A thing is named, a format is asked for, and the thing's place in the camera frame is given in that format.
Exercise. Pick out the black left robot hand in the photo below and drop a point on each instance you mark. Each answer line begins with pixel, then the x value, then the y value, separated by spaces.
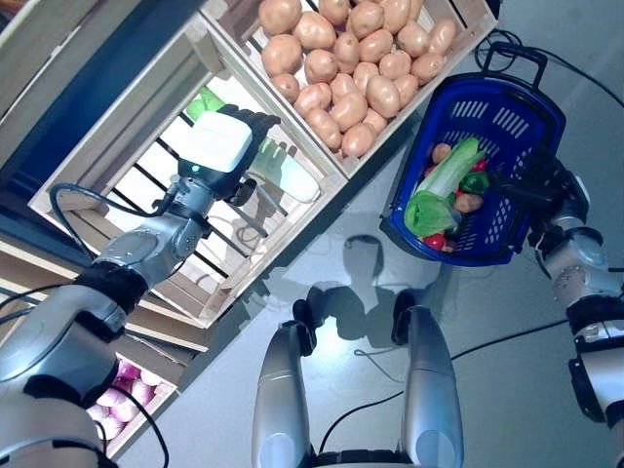
pixel 219 141

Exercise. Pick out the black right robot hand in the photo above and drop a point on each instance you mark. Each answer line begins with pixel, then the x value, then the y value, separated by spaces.
pixel 541 185

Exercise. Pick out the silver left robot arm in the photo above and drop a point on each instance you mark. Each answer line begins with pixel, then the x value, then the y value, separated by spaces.
pixel 141 248

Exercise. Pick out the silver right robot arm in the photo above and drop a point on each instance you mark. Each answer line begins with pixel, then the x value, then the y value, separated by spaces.
pixel 580 258

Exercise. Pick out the blue plastic shopping basket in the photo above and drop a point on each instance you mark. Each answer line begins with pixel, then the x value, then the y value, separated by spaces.
pixel 536 127

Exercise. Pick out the small red tomato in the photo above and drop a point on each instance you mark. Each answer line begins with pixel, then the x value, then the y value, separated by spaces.
pixel 480 166

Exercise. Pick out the green bell pepper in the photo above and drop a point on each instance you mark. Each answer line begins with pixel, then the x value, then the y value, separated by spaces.
pixel 475 183

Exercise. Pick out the brown toy potato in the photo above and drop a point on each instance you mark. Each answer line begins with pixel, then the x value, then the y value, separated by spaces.
pixel 314 29
pixel 312 97
pixel 320 66
pixel 395 64
pixel 413 38
pixel 365 75
pixel 406 89
pixel 282 53
pixel 334 10
pixel 280 14
pixel 441 152
pixel 375 121
pixel 347 51
pixel 343 87
pixel 366 19
pixel 375 45
pixel 323 128
pixel 441 35
pixel 358 139
pixel 427 67
pixel 468 202
pixel 286 87
pixel 395 7
pixel 382 96
pixel 348 111

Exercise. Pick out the green-leaved napa cabbage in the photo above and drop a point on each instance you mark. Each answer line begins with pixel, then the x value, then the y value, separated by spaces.
pixel 448 166

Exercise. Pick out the pale slatted wooden crate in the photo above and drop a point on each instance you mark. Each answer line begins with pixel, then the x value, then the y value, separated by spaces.
pixel 122 117

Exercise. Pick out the bright green lettuce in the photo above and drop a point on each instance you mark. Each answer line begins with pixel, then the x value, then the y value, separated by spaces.
pixel 429 214

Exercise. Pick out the large red tomato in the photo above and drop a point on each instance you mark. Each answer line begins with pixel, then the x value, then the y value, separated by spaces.
pixel 434 241

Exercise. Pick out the wooden potato crate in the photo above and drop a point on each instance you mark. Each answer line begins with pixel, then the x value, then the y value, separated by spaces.
pixel 431 95

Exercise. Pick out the silver right robot leg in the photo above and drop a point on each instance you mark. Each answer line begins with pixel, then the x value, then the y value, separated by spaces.
pixel 431 390

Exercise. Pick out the silver robot leg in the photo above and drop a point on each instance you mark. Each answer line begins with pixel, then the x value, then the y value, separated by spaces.
pixel 431 390
pixel 280 390

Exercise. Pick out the purple onion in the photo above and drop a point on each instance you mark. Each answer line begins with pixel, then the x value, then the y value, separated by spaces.
pixel 128 373
pixel 126 412
pixel 144 390
pixel 100 414
pixel 114 397

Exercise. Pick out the silver left robot leg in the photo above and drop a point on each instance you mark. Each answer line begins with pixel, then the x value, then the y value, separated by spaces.
pixel 280 390

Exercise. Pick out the wooden onion crate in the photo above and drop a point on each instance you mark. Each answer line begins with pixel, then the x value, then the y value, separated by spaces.
pixel 151 414

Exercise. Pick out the dark robot pelvis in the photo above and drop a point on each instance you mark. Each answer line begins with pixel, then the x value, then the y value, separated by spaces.
pixel 361 460

